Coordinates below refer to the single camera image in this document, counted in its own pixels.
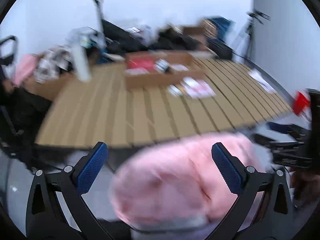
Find pink white booklet pouch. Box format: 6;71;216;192
181;77;216;99

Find white tube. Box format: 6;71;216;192
168;85;183;97

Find cardboard box right rear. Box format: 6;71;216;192
171;25;210;51

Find black backpack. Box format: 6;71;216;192
207;37;233;60

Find pink bag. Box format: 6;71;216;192
13;54;39;87

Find red rectangular box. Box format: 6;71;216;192
127;57;155;70

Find cardboard box with clothes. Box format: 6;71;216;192
12;48;75;101

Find black folding cart left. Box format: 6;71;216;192
1;35;52;153

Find lavender trousers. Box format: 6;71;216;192
130;223;251;240

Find cream garment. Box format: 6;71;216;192
34;46;73;83

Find pink puffer jacket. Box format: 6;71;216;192
110;132;263;225

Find olive slatted folding table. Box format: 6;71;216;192
36;59;291;148

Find black clothes pile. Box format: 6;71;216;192
102;20;206;56

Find open cardboard tray box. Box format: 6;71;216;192
124;51;204;90

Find white paper sheet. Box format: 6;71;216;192
248;69;276;93

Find blue bag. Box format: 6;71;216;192
207;16;235;43

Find black trolley handle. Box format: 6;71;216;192
93;0;106;50

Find camera tripod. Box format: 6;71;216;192
231;9;270;61

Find white spray bottle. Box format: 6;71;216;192
155;59;170;73

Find white thermos bottle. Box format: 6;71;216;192
70;29;91;82

